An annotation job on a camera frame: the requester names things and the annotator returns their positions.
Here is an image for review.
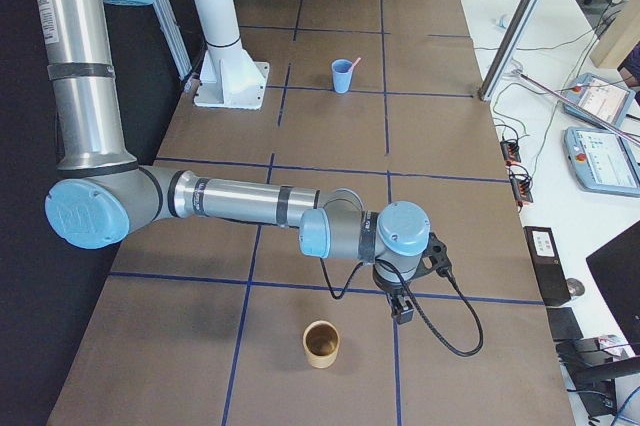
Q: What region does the teach pendant tablet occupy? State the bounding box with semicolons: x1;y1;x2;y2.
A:
563;73;635;127
563;127;639;197

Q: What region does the reacher grabber tool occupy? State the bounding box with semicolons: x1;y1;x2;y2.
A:
510;68;639;146

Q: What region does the right power connector block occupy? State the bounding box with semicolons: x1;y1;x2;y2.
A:
508;165;533;207

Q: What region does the black monitor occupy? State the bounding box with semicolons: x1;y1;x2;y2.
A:
586;231;639;326

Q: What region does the far teach pendant tablet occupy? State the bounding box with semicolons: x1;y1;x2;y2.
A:
563;73;635;127

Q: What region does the blue ribbed plastic cup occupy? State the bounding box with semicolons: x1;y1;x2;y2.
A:
331;59;353;94

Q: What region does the aluminium frame post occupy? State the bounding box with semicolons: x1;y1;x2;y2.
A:
478;0;540;101

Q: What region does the near teach pendant tablet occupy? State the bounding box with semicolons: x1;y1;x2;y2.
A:
563;127;639;197

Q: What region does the pink chopstick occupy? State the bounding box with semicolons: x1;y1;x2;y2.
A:
347;57;362;74

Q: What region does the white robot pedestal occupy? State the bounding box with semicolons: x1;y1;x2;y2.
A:
194;0;270;110

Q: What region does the brown cylindrical wooden cup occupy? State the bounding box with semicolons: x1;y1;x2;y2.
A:
302;320;340;369

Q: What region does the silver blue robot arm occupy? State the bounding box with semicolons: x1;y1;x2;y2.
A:
35;0;431;323

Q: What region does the black box with label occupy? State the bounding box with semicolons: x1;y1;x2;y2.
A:
523;226;571;307

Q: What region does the left power connector block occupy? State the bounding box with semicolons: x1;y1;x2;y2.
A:
500;139;521;166

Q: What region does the power connector block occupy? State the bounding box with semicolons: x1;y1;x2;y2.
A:
508;165;533;207
500;139;521;166

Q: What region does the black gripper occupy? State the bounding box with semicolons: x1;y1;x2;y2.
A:
373;273;414;323

